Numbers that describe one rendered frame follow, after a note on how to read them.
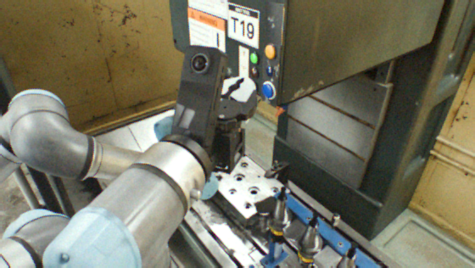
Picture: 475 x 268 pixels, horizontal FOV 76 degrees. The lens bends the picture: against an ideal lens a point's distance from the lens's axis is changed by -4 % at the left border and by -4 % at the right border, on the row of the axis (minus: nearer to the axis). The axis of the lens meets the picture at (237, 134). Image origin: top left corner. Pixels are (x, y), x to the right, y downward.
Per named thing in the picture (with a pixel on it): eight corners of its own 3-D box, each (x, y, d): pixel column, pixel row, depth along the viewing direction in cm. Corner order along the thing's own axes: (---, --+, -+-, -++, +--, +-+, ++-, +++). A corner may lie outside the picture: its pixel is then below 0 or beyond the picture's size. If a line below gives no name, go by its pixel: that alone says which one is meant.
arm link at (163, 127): (154, 141, 93) (149, 117, 88) (187, 128, 98) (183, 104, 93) (166, 154, 88) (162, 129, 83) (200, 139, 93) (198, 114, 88)
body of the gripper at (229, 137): (201, 138, 48) (156, 190, 39) (198, 86, 43) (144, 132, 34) (248, 150, 46) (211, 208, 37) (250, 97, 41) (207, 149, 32)
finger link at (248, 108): (235, 96, 47) (208, 125, 40) (235, 85, 46) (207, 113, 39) (265, 102, 45) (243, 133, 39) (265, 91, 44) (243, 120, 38)
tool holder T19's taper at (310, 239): (321, 240, 80) (326, 223, 76) (312, 251, 78) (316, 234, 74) (307, 231, 83) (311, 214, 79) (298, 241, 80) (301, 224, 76)
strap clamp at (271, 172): (266, 194, 139) (268, 169, 130) (261, 190, 141) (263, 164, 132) (287, 181, 145) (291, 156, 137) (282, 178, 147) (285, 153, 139)
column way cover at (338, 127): (356, 192, 139) (387, 87, 110) (282, 142, 170) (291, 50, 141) (363, 187, 141) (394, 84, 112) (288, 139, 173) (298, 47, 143)
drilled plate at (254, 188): (246, 226, 119) (246, 218, 116) (204, 184, 138) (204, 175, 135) (289, 199, 131) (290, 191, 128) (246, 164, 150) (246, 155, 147)
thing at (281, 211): (291, 214, 88) (293, 197, 84) (282, 224, 85) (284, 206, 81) (278, 206, 90) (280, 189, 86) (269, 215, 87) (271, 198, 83)
